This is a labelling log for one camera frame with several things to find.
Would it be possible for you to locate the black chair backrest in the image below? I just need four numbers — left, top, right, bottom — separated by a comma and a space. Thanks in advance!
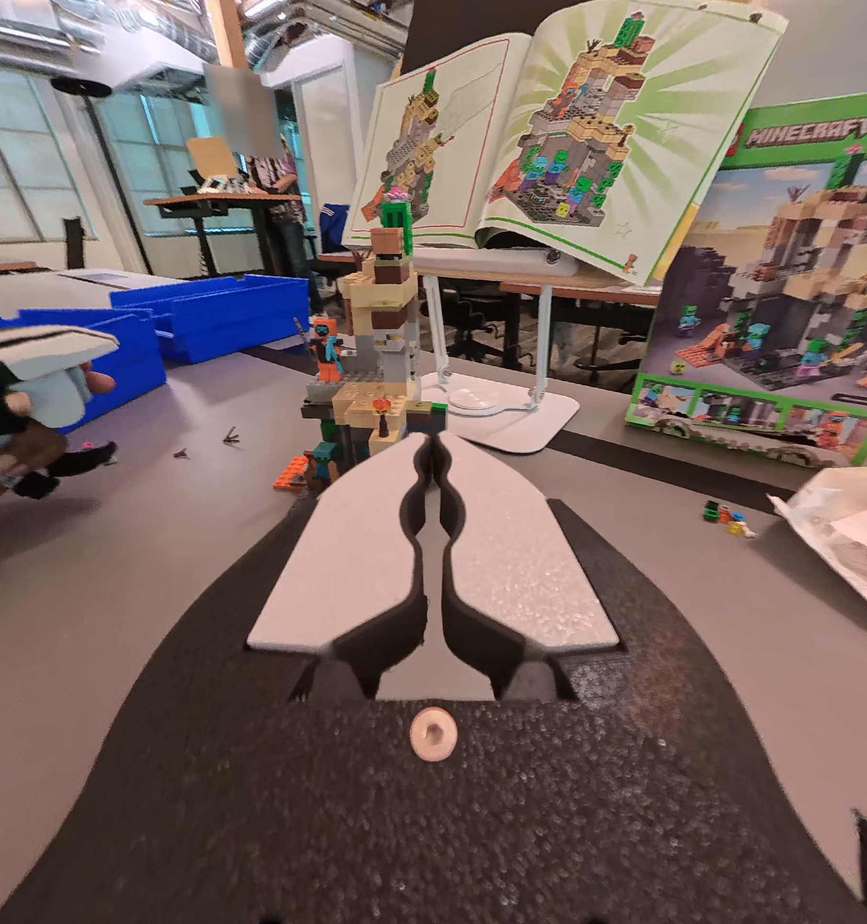
62, 217, 92, 272

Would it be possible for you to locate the black office chair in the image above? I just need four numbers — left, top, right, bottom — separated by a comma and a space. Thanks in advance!
433, 278, 528, 365

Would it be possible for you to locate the wooden standing desk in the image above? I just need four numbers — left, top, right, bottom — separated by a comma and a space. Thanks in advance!
143, 189, 305, 279

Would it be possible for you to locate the wooden top office desk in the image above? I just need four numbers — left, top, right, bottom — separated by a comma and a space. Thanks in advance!
498, 280, 662, 311

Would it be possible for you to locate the black floor lamp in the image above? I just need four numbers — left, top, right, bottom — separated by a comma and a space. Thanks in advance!
51, 76, 156, 279

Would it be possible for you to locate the person's left hand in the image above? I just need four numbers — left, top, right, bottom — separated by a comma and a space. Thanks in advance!
0, 364, 117, 510

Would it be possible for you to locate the orange toy minifigure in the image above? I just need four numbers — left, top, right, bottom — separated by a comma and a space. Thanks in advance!
294, 316, 346, 384

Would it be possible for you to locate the open instruction booklet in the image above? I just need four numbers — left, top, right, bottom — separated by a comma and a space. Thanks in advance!
341, 0, 790, 286

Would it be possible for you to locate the dark blue striped jacket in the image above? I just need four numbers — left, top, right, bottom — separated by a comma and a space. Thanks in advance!
317, 204, 354, 255

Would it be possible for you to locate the blue plastic bin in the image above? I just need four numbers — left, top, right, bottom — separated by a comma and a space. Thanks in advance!
0, 309, 166, 434
110, 274, 312, 365

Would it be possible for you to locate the green toy set box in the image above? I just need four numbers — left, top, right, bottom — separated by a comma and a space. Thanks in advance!
625, 90, 867, 469

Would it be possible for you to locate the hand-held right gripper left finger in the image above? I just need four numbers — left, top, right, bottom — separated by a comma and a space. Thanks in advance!
246, 432, 432, 700

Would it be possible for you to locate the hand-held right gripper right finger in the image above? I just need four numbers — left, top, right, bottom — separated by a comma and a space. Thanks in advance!
433, 430, 621, 700

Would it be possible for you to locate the white book stand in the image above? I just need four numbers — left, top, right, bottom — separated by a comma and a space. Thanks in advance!
405, 245, 581, 454

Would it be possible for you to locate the white crumpled paper bag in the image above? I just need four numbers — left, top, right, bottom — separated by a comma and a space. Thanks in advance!
765, 465, 867, 623

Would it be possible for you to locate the beige flat panel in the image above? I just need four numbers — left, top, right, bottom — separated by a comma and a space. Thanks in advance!
187, 137, 245, 194

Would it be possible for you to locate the wooden pillar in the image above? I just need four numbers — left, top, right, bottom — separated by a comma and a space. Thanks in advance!
206, 0, 250, 69

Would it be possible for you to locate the toy brick tower model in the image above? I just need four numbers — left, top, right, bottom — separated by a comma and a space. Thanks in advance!
273, 186, 449, 493

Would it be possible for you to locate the cluster of small loose bricks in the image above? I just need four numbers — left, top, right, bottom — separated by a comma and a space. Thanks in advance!
702, 500, 758, 540

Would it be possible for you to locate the glass window wall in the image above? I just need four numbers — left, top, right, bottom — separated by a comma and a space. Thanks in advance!
0, 61, 211, 243

